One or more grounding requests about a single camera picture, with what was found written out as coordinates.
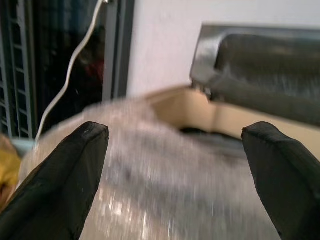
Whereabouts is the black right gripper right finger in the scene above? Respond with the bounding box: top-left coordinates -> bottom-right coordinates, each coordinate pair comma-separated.
240,121 -> 320,240

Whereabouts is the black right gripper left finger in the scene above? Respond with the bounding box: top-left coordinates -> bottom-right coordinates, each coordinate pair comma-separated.
0,121 -> 110,240

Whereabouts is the top-load washing machine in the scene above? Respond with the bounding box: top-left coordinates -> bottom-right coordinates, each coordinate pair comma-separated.
14,86 -> 320,240

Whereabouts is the yellow cloth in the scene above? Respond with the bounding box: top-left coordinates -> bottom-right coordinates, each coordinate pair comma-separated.
0,134 -> 23,201

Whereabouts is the window security grille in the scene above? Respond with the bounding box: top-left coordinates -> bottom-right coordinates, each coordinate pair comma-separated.
0,0 -> 38,140

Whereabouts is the white cable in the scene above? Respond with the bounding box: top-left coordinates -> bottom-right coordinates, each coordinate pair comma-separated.
34,0 -> 104,147

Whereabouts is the grey window frame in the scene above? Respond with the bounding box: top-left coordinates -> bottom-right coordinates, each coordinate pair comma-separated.
101,0 -> 136,104

